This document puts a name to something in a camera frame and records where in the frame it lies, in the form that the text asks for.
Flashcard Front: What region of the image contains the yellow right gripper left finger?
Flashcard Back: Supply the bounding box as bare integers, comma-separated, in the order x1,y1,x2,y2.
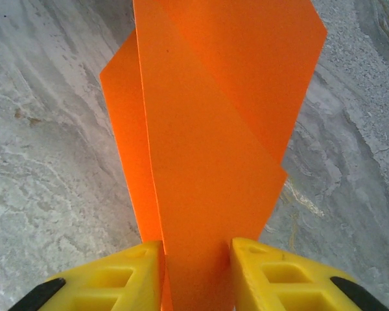
14,240,167,311

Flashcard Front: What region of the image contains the orange paper sheet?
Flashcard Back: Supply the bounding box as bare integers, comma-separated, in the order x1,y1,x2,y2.
99,0,329,311

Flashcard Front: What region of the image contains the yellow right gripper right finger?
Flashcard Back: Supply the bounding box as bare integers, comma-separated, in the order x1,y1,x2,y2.
230,236,388,311

